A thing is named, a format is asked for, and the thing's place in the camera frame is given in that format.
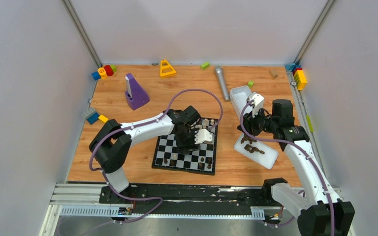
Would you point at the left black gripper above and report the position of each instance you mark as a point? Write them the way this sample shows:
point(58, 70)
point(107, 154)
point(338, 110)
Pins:
point(185, 139)

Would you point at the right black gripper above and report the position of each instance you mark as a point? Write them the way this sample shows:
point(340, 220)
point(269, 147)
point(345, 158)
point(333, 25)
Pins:
point(249, 123)

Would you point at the black white chessboard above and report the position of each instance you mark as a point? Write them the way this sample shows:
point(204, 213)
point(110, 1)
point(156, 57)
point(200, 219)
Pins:
point(201, 160)

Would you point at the silver microphone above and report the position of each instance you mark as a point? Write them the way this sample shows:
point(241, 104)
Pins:
point(218, 70)

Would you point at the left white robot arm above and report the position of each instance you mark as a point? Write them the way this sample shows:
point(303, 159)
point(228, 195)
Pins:
point(112, 143)

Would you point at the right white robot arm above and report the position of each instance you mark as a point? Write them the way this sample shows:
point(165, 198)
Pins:
point(321, 211)

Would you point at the dark chess pieces pile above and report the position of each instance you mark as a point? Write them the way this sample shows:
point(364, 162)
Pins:
point(248, 141)

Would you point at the white box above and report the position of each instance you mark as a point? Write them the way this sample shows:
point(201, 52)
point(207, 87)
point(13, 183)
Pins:
point(238, 98)

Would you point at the white box lid tray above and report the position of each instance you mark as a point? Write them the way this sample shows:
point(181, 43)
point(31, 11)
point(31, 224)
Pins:
point(266, 160)

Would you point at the yellow triangle toy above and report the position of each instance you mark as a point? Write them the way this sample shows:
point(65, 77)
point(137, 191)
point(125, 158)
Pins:
point(166, 69)

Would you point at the purple metronome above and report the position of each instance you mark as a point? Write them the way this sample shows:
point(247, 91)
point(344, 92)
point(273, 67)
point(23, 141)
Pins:
point(135, 95)

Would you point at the green block top centre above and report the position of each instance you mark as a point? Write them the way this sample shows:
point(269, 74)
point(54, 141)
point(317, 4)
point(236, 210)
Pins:
point(204, 65)

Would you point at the brown wooden block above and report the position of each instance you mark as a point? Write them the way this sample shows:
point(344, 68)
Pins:
point(273, 73)

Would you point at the yellow brick stack right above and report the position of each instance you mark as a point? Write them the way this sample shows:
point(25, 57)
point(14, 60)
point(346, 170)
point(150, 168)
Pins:
point(300, 79)

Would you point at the small yellow block left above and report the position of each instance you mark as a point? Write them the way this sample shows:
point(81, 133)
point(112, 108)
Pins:
point(103, 118)

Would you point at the red cylinder block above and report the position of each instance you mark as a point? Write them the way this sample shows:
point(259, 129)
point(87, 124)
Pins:
point(109, 70)

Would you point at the grey blue brick left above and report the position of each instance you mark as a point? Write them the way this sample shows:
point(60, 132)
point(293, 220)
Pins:
point(91, 115)

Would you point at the yellow cylinder block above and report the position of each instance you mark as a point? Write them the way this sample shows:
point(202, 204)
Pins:
point(102, 73)

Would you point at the blue block left corner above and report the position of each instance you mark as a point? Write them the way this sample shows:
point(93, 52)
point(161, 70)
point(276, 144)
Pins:
point(96, 76)

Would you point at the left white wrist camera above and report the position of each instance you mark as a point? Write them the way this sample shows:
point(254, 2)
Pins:
point(204, 136)

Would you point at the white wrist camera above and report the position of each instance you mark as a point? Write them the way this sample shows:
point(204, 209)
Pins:
point(204, 136)
point(256, 101)

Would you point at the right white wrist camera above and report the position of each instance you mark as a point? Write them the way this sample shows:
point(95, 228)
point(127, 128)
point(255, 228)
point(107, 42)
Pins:
point(256, 101)

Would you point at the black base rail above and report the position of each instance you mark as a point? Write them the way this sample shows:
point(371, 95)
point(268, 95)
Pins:
point(202, 200)

